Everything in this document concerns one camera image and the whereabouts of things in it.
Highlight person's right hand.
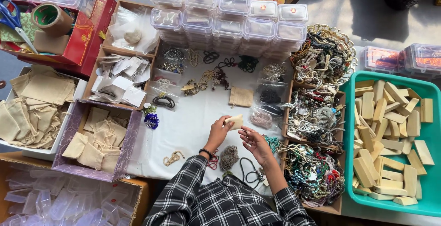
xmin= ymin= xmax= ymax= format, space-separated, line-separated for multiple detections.
xmin=238 ymin=126 xmax=277 ymax=167

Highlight person's left hand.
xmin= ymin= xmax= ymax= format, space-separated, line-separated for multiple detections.
xmin=204 ymin=116 xmax=235 ymax=155

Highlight small beige cloth pouch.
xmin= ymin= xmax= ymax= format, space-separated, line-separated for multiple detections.
xmin=225 ymin=114 xmax=244 ymax=131

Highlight white table cloth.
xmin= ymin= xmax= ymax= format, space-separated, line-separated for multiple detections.
xmin=127 ymin=43 xmax=293 ymax=197

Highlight bagged black beads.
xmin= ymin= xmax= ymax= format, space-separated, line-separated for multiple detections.
xmin=257 ymin=82 xmax=288 ymax=105

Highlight heap of gold bead jewellery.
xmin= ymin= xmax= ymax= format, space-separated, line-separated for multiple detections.
xmin=181 ymin=67 xmax=231 ymax=96

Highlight person's plaid shirt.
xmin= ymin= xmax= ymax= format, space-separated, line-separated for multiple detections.
xmin=143 ymin=155 xmax=317 ymax=226

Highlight bagged white red beads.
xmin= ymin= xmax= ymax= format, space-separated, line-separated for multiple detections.
xmin=152 ymin=71 xmax=182 ymax=89

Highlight bagged pearl beads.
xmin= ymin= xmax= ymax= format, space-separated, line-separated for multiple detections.
xmin=259 ymin=62 xmax=288 ymax=83

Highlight bagged gold blue beads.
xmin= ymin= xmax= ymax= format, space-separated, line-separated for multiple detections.
xmin=156 ymin=60 xmax=187 ymax=75

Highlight bagged dark metal beads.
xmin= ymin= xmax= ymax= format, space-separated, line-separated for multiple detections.
xmin=161 ymin=47 xmax=188 ymax=61

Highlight cardboard box of white cards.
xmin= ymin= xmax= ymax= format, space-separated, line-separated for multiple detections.
xmin=82 ymin=47 xmax=156 ymax=111

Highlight stack of clear plastic boxes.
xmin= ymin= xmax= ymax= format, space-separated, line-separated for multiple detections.
xmin=150 ymin=0 xmax=309 ymax=59

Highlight purple box of beige pouches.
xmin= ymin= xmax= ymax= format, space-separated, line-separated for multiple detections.
xmin=52 ymin=99 xmax=144 ymax=183

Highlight pile of pale wooden blocks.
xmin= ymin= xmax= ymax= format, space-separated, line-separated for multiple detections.
xmin=351 ymin=79 xmax=435 ymax=206

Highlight cardboard box of plastic bags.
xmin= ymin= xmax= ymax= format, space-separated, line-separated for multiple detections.
xmin=102 ymin=0 xmax=161 ymax=56

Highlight clear box with orange contents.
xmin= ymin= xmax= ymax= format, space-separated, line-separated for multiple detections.
xmin=362 ymin=45 xmax=404 ymax=75
xmin=400 ymin=43 xmax=441 ymax=79

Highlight cardboard carton of clear lids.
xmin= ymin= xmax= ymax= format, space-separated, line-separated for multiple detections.
xmin=0 ymin=151 xmax=150 ymax=226

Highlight teal plastic basin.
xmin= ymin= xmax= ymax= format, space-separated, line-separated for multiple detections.
xmin=339 ymin=70 xmax=441 ymax=218

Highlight red cardboard box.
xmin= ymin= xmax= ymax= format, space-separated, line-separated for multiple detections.
xmin=0 ymin=0 xmax=118 ymax=78

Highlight white box of beige pouches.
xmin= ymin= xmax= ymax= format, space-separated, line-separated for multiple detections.
xmin=0 ymin=64 xmax=88 ymax=162

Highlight brown tape roll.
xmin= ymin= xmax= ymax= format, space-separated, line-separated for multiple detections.
xmin=31 ymin=3 xmax=74 ymax=37

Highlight teal bead bracelet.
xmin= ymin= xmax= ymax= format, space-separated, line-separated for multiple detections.
xmin=263 ymin=135 xmax=281 ymax=153

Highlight grey bead bracelet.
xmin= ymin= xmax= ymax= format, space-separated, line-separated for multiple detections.
xmin=219 ymin=145 xmax=240 ymax=171

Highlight black bead necklace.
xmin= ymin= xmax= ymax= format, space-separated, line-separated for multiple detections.
xmin=239 ymin=157 xmax=265 ymax=189

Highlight red bead bracelet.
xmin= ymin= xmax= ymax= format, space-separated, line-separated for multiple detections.
xmin=207 ymin=150 xmax=220 ymax=171

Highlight bagged pink bead bracelet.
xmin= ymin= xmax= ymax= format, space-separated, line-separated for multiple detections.
xmin=248 ymin=107 xmax=278 ymax=131

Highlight beige drawstring pouch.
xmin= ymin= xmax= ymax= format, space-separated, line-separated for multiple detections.
xmin=229 ymin=86 xmax=254 ymax=108

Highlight beige bead chain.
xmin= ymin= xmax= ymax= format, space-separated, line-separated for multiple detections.
xmin=163 ymin=150 xmax=185 ymax=167

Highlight cardboard box of colourful bracelets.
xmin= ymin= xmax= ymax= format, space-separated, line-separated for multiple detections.
xmin=279 ymin=143 xmax=346 ymax=215

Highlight bagged black bead bracelet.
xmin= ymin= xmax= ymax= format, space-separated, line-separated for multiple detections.
xmin=149 ymin=88 xmax=180 ymax=112

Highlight cardboard box of mixed bracelets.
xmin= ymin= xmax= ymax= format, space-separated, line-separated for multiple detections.
xmin=281 ymin=80 xmax=347 ymax=151

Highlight blue bead bracelet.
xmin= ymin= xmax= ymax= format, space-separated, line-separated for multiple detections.
xmin=144 ymin=113 xmax=160 ymax=130

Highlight dark green bead necklace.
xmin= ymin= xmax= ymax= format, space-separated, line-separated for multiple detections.
xmin=238 ymin=55 xmax=260 ymax=73

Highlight black cord necklace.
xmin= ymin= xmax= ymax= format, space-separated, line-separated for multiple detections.
xmin=203 ymin=50 xmax=220 ymax=65

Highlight beige bead necklace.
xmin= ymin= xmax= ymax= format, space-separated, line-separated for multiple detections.
xmin=187 ymin=48 xmax=204 ymax=68

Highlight gold tray of bead necklaces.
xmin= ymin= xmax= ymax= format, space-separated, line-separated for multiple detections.
xmin=289 ymin=23 xmax=358 ymax=89

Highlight blue handled scissors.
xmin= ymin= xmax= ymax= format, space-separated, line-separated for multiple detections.
xmin=0 ymin=0 xmax=39 ymax=54

